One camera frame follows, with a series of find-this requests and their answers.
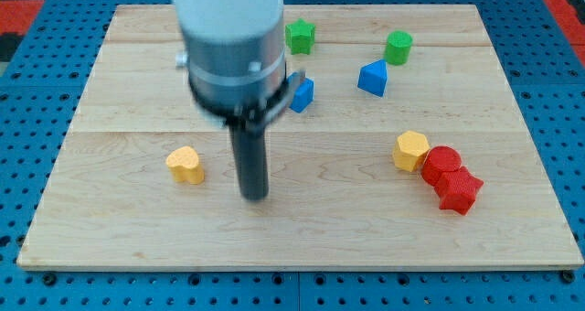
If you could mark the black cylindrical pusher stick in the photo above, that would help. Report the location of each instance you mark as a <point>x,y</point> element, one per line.
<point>249,152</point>

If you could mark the yellow heart block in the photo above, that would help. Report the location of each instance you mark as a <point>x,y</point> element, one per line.
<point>185,166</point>

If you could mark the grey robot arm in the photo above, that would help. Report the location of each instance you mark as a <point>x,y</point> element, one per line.
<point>235,61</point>

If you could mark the green star block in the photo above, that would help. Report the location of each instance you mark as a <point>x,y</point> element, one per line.
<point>300,37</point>

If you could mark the red star block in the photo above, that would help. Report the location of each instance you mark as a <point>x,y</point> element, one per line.
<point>457,190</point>

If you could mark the blue cube block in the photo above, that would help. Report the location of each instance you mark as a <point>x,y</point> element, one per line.
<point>303,96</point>

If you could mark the blue triangle block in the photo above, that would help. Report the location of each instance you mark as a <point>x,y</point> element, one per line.
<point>373,78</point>

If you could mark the yellow hexagon block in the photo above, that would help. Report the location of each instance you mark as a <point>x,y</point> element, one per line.
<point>410,150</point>

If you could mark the wooden board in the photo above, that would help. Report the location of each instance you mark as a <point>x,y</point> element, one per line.
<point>337,201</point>

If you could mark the green cylinder block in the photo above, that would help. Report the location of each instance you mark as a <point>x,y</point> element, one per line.
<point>398,47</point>

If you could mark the red cylinder block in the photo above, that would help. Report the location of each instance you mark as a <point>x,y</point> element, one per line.
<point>440,159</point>

